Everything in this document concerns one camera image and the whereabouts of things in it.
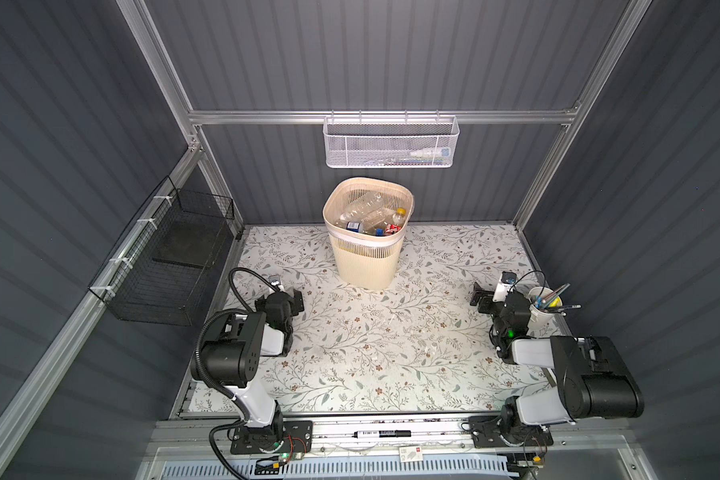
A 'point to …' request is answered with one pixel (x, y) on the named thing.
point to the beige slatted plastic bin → (367, 219)
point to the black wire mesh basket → (165, 266)
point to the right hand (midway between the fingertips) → (497, 286)
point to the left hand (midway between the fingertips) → (277, 294)
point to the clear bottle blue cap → (370, 204)
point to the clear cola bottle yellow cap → (395, 226)
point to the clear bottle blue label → (356, 224)
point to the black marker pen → (382, 433)
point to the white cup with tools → (547, 312)
